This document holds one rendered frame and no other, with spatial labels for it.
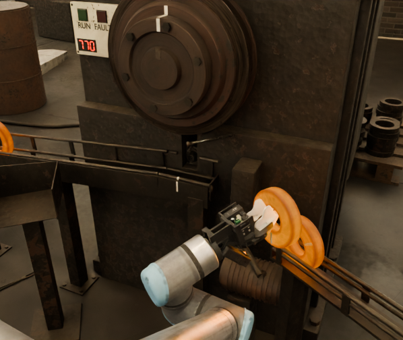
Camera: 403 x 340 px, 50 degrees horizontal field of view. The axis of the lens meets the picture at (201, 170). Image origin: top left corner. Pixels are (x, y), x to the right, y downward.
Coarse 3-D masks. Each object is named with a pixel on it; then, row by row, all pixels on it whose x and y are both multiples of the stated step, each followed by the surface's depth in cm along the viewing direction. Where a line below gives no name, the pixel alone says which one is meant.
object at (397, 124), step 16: (368, 112) 328; (384, 112) 320; (400, 112) 319; (368, 128) 327; (384, 128) 278; (400, 128) 333; (368, 144) 291; (384, 144) 282; (400, 144) 304; (368, 160) 283; (384, 160) 283; (400, 160) 283; (352, 176) 293; (368, 176) 289; (384, 176) 283
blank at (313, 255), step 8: (304, 224) 115; (312, 224) 115; (304, 232) 115; (312, 232) 114; (304, 240) 116; (312, 240) 113; (320, 240) 114; (288, 248) 123; (296, 248) 123; (312, 248) 114; (320, 248) 114; (304, 256) 118; (312, 256) 114; (320, 256) 114; (312, 264) 115; (320, 264) 117
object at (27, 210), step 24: (0, 168) 156; (24, 168) 158; (48, 168) 160; (0, 192) 161; (24, 192) 162; (48, 192) 162; (0, 216) 151; (24, 216) 150; (48, 216) 148; (48, 264) 164; (48, 288) 170; (48, 312) 176; (72, 312) 189; (48, 336) 178; (72, 336) 178
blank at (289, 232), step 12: (264, 192) 109; (276, 192) 106; (276, 204) 106; (288, 204) 104; (288, 216) 103; (300, 216) 104; (276, 228) 112; (288, 228) 104; (300, 228) 104; (276, 240) 110; (288, 240) 106
